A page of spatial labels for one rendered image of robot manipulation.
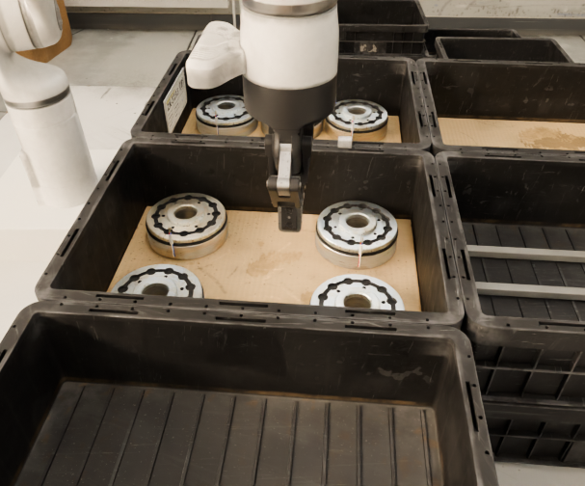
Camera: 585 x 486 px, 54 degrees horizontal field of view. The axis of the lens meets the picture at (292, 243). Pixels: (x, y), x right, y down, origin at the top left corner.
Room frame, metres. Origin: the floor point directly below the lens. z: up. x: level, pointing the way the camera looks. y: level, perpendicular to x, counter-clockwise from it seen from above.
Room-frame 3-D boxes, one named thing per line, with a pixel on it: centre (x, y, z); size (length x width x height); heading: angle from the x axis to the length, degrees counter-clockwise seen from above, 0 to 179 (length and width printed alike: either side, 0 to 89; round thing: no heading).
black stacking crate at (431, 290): (0.51, 0.03, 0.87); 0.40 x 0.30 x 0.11; 85
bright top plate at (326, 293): (0.43, -0.07, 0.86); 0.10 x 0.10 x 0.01
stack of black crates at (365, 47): (2.21, -0.29, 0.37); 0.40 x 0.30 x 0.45; 88
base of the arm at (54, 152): (0.78, 0.36, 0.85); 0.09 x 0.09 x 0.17; 9
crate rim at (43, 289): (0.51, 0.03, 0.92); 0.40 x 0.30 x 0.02; 85
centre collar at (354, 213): (0.57, -0.08, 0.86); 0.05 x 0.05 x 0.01
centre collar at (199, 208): (0.59, 0.14, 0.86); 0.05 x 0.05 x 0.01
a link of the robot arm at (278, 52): (0.44, 0.02, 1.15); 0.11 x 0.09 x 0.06; 85
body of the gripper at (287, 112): (0.44, 0.00, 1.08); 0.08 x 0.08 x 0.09
